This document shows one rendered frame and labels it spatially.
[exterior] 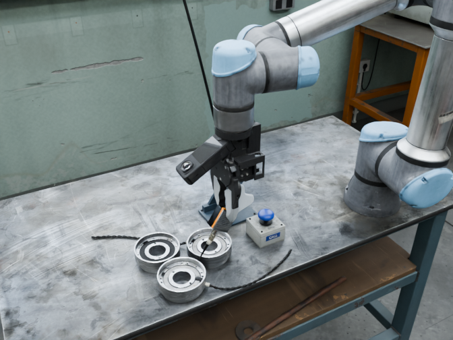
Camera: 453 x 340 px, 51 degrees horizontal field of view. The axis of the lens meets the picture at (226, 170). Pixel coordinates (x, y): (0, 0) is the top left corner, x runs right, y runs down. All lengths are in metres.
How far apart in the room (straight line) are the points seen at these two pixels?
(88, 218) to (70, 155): 1.45
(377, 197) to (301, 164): 0.31
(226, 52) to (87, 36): 1.76
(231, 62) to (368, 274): 0.90
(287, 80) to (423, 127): 0.36
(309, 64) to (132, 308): 0.61
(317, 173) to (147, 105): 1.48
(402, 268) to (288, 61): 0.89
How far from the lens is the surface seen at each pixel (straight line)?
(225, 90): 0.83
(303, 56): 0.87
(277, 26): 0.99
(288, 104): 3.21
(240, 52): 0.81
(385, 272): 1.53
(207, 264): 1.09
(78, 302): 1.09
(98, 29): 2.53
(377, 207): 1.30
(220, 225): 0.99
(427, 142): 1.11
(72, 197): 1.40
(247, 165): 0.91
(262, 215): 1.14
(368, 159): 1.24
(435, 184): 1.14
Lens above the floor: 1.57
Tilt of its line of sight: 32 degrees down
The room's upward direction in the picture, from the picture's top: straight up
